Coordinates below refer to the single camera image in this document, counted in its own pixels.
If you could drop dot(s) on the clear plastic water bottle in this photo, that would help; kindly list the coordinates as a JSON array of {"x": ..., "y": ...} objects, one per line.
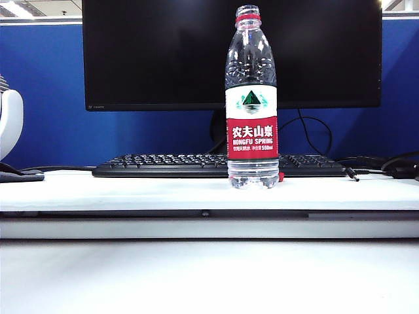
[{"x": 252, "y": 137}]

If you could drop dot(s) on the red plastic bottle cap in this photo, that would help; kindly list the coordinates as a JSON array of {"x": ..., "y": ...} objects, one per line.
[{"x": 281, "y": 176}]

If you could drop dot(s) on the black monitor stand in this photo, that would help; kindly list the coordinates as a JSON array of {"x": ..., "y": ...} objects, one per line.
[{"x": 218, "y": 131}]

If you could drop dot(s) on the black computer keyboard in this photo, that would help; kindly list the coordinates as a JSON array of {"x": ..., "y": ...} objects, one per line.
[{"x": 147, "y": 163}]

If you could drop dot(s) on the black computer monitor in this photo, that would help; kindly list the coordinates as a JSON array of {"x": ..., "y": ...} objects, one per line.
[{"x": 131, "y": 49}]

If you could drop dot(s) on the dark grey cloth shirt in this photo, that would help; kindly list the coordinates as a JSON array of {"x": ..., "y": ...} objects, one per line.
[{"x": 19, "y": 178}]

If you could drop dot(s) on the black power adapter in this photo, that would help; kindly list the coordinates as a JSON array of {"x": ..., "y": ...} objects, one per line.
[{"x": 404, "y": 173}]

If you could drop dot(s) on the white desk fan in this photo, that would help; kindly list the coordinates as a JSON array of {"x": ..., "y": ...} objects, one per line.
[{"x": 11, "y": 124}]

